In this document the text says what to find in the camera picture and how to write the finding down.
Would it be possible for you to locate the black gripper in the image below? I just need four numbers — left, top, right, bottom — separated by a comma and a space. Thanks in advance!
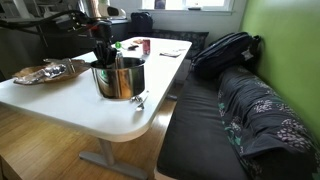
70, 16, 117, 65

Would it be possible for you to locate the silver steel pot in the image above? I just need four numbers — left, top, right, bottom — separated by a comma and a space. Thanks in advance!
91, 51, 145, 99

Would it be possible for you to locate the green round tape dispenser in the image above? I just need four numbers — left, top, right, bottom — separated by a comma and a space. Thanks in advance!
115, 41, 122, 49

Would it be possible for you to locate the dark snack bar wrapper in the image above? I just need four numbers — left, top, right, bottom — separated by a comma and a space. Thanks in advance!
127, 45, 139, 51

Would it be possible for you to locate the brown wooden burl platter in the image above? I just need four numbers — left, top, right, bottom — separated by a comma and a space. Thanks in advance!
13, 58, 90, 85

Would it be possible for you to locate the orange snack packet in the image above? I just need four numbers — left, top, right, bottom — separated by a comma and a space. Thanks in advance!
133, 39, 143, 44

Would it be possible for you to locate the red soda can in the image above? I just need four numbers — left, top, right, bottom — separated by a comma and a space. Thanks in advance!
142, 39, 151, 55

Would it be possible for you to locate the black bag on bench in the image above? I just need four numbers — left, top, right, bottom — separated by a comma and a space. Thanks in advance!
131, 12, 153, 33

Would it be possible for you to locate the silver measuring spoons set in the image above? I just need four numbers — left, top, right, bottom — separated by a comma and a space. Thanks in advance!
130, 90, 149, 111

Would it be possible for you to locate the white table leg base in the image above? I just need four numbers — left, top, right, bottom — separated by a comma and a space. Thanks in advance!
79, 138, 148, 180

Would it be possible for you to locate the black backpack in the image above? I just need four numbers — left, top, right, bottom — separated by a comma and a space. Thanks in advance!
191, 32, 261, 79

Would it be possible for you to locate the dark floral sofa bench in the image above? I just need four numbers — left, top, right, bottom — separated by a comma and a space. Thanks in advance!
154, 66, 320, 180

